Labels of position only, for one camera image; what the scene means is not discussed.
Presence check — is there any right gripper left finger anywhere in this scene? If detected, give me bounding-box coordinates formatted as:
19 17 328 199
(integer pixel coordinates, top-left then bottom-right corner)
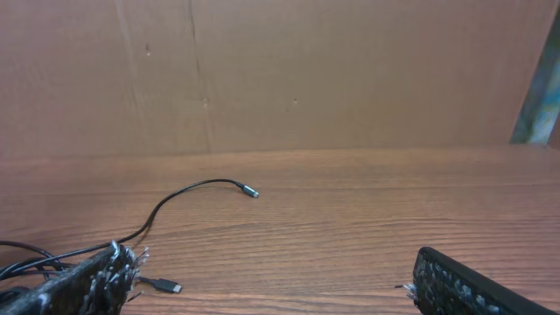
1 242 149 315

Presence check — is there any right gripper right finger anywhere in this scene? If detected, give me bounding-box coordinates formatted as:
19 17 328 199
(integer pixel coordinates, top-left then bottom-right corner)
402 247 556 315

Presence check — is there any black multi-head cable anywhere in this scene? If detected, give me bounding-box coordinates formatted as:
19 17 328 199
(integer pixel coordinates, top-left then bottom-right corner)
0 178 260 303

